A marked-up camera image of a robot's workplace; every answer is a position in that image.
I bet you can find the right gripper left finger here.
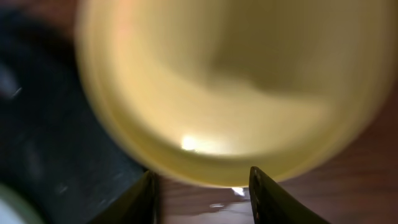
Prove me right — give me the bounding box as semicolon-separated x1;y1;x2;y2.
90;170;157;224

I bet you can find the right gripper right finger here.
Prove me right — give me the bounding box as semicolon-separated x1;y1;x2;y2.
249;167;328;224

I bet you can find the light green plate front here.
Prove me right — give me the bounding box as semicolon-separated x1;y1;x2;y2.
1;184;45;224

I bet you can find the yellow round plate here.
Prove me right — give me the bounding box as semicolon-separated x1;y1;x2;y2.
75;0;397;188

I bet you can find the black round tray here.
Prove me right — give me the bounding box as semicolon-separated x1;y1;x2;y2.
1;8;144;223

